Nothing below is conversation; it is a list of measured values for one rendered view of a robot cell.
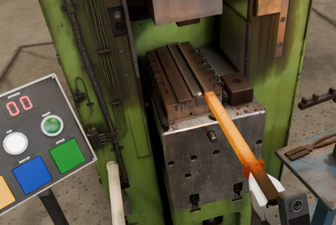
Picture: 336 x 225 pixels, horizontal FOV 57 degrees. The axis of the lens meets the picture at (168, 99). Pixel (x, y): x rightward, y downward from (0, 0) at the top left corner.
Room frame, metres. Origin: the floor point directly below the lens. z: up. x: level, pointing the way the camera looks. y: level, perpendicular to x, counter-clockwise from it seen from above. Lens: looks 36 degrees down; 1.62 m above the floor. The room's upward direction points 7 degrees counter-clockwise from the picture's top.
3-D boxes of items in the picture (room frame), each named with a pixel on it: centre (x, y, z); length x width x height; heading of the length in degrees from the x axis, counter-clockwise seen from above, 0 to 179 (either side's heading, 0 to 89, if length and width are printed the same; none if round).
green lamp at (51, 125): (0.67, 0.32, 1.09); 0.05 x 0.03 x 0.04; 99
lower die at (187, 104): (1.06, -0.06, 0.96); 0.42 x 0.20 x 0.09; 9
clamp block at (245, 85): (0.93, -0.26, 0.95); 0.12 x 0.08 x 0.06; 9
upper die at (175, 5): (1.06, -0.06, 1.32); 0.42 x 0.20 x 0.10; 9
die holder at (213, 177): (1.07, -0.11, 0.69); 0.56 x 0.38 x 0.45; 9
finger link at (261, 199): (0.40, -0.16, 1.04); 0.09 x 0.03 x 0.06; 12
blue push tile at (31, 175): (0.58, 0.38, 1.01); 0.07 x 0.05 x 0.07; 124
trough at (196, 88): (1.06, -0.08, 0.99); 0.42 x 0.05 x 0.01; 9
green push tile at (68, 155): (0.63, 0.30, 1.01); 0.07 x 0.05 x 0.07; 124
